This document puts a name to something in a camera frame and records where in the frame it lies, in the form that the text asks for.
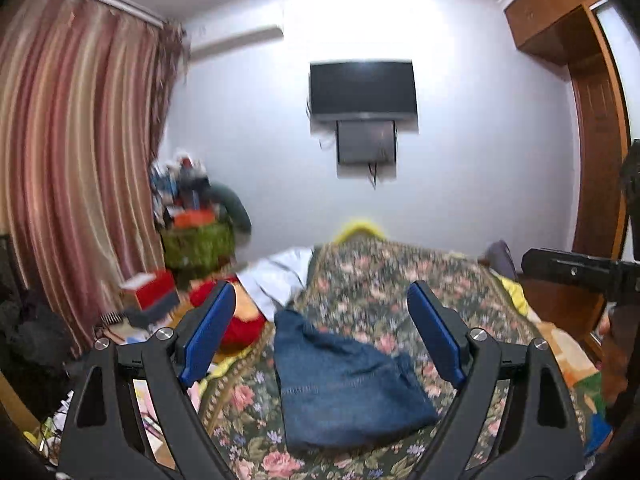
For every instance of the grey garment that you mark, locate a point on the grey garment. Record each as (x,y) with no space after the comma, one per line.
(235,205)

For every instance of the black bag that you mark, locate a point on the black bag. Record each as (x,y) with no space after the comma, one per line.
(35,335)

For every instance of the white cloth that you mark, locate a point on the white cloth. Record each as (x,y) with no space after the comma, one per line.
(280,270)

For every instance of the purple bag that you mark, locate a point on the purple bag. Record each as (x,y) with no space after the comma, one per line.
(500,257)

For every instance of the floral bed blanket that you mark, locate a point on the floral bed blanket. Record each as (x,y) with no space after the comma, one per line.
(365,280)

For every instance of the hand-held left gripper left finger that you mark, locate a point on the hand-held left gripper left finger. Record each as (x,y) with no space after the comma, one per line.
(205,335)

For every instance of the wooden wardrobe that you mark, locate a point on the wooden wardrobe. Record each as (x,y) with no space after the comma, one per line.
(600,110)

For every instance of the person's right hand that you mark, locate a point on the person's right hand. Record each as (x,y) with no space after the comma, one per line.
(617,355)

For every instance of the blue denim jeans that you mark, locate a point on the blue denim jeans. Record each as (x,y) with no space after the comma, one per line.
(340,390)

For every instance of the dark grey box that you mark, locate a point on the dark grey box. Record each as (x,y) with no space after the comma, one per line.
(150,316)

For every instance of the wall-mounted black television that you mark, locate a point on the wall-mounted black television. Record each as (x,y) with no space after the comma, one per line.
(362,90)

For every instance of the white air conditioner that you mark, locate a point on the white air conditioner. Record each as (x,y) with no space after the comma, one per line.
(235,42)

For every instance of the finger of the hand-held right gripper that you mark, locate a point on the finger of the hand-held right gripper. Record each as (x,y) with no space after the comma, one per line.
(570,266)

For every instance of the colourful printed bed sheet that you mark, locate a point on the colourful printed bed sheet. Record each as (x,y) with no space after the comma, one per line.
(570,355)

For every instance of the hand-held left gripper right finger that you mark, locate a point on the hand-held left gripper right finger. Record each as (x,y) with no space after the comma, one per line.
(437,335)

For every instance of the pile of clutter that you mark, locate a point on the pile of clutter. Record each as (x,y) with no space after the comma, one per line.
(175,180)

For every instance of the red box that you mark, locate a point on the red box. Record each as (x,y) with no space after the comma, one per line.
(155,287)

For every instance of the striped pink curtain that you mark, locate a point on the striped pink curtain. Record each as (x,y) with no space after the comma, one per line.
(75,135)

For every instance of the scattered papers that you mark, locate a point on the scattered papers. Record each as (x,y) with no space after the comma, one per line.
(145,400)

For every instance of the grey box under television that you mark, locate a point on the grey box under television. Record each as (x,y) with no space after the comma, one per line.
(367,142)

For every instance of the red and yellow plush cloth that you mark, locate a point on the red and yellow plush cloth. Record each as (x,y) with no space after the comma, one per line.
(245,329)

